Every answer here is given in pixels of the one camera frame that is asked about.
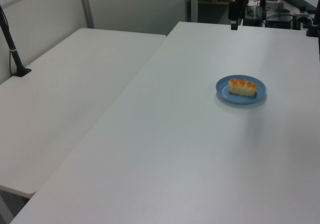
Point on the black pole stand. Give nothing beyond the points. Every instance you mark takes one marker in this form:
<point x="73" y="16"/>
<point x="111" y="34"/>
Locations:
<point x="12" y="50"/>

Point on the bread with orange topping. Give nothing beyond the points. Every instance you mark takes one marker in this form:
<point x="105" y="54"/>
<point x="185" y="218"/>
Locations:
<point x="242" y="87"/>

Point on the black keyboard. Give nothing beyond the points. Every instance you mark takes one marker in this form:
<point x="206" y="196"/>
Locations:
<point x="298" y="2"/>

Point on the blue round plate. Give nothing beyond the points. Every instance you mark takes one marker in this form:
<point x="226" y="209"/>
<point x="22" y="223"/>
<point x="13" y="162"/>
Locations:
<point x="222" y="89"/>

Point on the black electronics box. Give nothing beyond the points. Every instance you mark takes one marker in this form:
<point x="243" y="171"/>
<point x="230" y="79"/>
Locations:
<point x="278" y="22"/>

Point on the black clamp mount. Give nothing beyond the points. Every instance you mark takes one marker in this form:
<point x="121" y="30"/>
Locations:
<point x="313" y="27"/>

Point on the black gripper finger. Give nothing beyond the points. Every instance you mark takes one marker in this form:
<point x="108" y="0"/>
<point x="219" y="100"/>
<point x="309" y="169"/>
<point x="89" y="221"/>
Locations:
<point x="232" y="9"/>
<point x="242" y="7"/>

